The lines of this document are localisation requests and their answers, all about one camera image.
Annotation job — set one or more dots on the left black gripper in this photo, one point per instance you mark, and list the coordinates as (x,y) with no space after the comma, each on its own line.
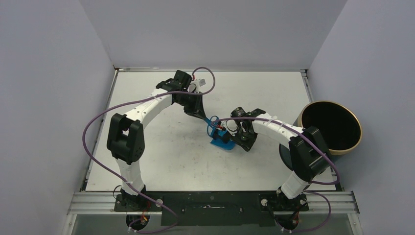
(197,109)

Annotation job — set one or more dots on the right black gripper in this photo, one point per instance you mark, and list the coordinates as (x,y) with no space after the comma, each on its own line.
(231,135)

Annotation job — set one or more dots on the blue plastic dustpan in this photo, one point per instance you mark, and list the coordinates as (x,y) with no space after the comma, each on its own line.
(226,146)

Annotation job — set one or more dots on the blue hand brush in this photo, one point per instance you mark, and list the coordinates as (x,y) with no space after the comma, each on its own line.
(212,126)

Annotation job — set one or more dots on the black paper scrap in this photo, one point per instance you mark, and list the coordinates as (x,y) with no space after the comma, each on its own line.
(223,136)

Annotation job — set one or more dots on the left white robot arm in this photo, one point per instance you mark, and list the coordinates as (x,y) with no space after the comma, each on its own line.
(126,133)

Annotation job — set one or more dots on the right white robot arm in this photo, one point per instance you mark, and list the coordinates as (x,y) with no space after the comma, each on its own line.
(309,155)

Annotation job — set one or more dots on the black gold-rimmed waste bin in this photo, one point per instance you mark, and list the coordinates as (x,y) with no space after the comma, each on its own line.
(339,127)

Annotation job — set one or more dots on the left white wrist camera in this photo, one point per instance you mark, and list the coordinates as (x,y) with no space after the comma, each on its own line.
(195,85)

